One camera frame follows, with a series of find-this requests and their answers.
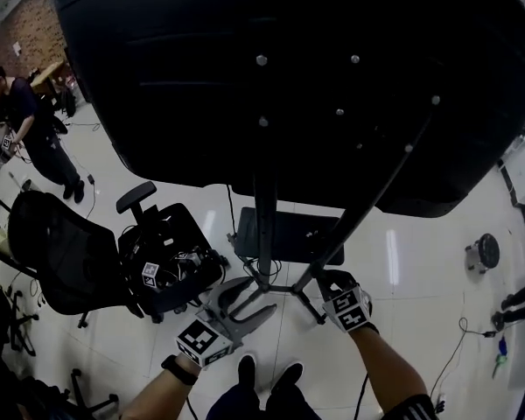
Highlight unused grey gripper device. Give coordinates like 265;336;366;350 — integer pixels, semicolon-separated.
139;247;214;291

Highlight black backpack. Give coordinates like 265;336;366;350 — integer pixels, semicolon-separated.
57;84;78;118

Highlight light wooden desk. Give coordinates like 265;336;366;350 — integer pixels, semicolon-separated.
29;60;67;90

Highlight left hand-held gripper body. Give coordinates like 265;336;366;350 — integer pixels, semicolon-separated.
174;299;247;370

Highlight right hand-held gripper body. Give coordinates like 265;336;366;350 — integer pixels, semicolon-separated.
321;283;374;334

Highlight black wrist watch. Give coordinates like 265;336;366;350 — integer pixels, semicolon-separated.
160;353;200;387

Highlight person's right forearm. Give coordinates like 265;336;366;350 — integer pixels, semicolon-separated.
348;321;431;413

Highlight person's black shoe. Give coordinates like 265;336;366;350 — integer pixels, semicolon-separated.
237;353;258;396
271;361;305;396

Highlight person's black left shoe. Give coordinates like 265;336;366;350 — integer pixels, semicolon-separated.
237;353;258;396

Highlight devices on chair seat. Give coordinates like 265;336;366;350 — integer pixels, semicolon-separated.
117;229;228;292

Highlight round black stool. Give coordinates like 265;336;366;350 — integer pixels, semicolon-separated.
465;232;501;275

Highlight large black TV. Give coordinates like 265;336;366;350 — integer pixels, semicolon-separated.
50;0;525;220

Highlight person's dark trousers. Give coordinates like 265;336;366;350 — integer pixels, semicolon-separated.
205;381;326;420

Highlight black mesh office chair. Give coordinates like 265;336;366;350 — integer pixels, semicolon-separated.
7;180;228;328

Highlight person's left forearm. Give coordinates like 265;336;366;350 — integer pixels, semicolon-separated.
120;355;202;420

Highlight black TV power cable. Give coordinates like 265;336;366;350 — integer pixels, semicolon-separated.
224;184;238;238

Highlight person's black right shoe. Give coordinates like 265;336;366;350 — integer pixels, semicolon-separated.
271;361;305;396

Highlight person's black striped shirt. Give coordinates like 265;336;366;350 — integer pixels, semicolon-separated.
380;392;442;420

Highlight black floor cable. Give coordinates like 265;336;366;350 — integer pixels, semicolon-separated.
428;316;500;410
59;119;102;187

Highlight blue and green spray bottle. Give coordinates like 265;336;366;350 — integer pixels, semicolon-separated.
492;337;509;379

